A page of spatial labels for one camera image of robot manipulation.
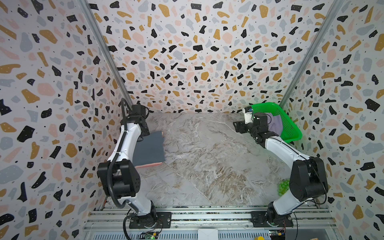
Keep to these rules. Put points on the corner aluminium post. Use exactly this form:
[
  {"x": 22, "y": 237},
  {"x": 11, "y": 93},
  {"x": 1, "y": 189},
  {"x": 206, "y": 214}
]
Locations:
[
  {"x": 93, "y": 24},
  {"x": 331, "y": 15}
]

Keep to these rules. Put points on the grey blue t shirt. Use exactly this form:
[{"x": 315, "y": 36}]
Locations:
[{"x": 149, "y": 150}]

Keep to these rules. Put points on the folded pink t shirt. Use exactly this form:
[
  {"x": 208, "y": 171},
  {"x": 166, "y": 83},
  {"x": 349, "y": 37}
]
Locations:
[{"x": 148, "y": 165}]

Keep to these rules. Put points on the lilac t shirt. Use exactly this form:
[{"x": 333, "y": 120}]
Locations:
[{"x": 275, "y": 124}]

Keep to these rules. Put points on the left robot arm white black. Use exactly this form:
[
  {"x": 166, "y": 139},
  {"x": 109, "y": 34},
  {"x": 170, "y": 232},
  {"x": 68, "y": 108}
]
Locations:
[{"x": 120, "y": 179}]

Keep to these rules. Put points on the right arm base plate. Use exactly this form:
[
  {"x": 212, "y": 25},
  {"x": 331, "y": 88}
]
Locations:
[{"x": 264, "y": 219}]

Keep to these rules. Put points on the aluminium mounting rail frame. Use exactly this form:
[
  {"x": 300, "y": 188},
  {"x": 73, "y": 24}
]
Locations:
[{"x": 234, "y": 223}]

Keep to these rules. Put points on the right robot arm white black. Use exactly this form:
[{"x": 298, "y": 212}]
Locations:
[{"x": 308, "y": 176}]

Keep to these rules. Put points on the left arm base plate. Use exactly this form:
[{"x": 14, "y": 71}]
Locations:
[{"x": 161, "y": 220}]

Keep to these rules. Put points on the left corner aluminium post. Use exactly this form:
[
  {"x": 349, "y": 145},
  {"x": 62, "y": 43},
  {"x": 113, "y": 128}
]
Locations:
[{"x": 93, "y": 24}]

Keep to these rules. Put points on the right corner aluminium post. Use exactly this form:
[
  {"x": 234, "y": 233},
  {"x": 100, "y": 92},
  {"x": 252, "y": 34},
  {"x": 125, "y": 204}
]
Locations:
[{"x": 331, "y": 15}]

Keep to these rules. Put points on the green plastic ball cluster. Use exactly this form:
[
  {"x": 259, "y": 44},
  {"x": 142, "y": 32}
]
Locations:
[{"x": 283, "y": 187}]

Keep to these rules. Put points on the green plastic basket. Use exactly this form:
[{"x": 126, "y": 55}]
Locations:
[{"x": 290, "y": 132}]

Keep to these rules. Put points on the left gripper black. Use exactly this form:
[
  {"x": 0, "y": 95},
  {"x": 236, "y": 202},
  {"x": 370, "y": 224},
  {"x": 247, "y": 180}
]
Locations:
[{"x": 147, "y": 132}]

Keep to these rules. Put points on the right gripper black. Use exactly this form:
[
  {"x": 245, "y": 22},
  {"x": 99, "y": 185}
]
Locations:
[{"x": 243, "y": 127}]

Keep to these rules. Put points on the left green circuit board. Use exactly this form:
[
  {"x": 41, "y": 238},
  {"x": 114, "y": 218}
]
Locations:
[{"x": 148, "y": 236}]

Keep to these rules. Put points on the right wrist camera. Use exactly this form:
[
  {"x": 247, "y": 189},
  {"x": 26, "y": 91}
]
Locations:
[{"x": 248, "y": 114}]

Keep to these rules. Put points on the right circuit board with wires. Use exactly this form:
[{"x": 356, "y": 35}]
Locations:
[{"x": 276, "y": 235}]

